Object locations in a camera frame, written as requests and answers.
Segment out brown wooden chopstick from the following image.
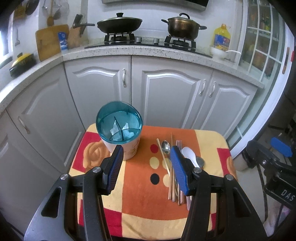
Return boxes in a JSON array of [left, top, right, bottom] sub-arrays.
[[167, 132, 177, 203]]

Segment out steel fork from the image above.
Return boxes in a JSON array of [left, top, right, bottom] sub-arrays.
[[176, 140, 182, 151]]

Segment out small steel teaspoon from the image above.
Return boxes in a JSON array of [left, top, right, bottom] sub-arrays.
[[161, 140, 171, 159]]

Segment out white floral utensil holder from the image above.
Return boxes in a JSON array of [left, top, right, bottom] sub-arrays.
[[96, 101, 143, 160]]

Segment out large steel spoon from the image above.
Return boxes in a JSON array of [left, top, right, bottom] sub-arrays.
[[196, 156, 205, 169]]

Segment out light wooden chopstick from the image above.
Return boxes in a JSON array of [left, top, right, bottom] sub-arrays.
[[156, 138, 171, 177]]

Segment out grey cabinet door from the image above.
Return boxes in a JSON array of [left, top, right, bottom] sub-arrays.
[[131, 56, 213, 128], [7, 64, 85, 173], [191, 70, 258, 139], [64, 56, 132, 128]]

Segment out white bowl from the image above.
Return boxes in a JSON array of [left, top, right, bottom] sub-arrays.
[[210, 46, 228, 59]]

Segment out yellow oil bottle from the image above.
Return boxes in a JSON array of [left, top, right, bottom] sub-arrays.
[[212, 24, 231, 51]]

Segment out yellow black container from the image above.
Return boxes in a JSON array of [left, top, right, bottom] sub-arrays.
[[9, 53, 37, 77]]

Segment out black gas stove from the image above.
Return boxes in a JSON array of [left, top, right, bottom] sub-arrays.
[[85, 33, 212, 58]]

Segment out wooden cutting board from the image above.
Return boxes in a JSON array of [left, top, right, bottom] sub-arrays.
[[35, 24, 69, 62]]

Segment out blue white box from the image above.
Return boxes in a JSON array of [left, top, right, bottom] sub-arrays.
[[58, 32, 68, 51]]

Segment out knife block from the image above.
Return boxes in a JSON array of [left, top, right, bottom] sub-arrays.
[[67, 14, 87, 50]]

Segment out dark stock pot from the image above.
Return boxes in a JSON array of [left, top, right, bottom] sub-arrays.
[[161, 13, 207, 40]]

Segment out black wok with lid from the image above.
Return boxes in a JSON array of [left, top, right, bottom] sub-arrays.
[[79, 12, 143, 35]]

